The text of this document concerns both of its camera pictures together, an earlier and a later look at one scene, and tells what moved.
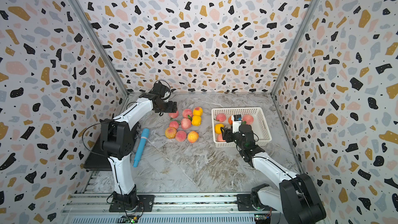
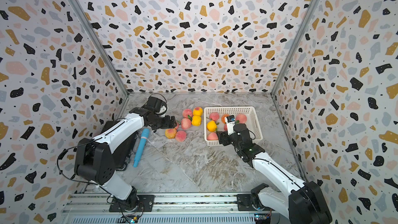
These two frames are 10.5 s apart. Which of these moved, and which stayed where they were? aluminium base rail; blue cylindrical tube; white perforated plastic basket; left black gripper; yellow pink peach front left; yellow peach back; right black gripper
Moved: left black gripper; white perforated plastic basket
Stayed: aluminium base rail; yellow peach back; yellow pink peach front left; right black gripper; blue cylindrical tube
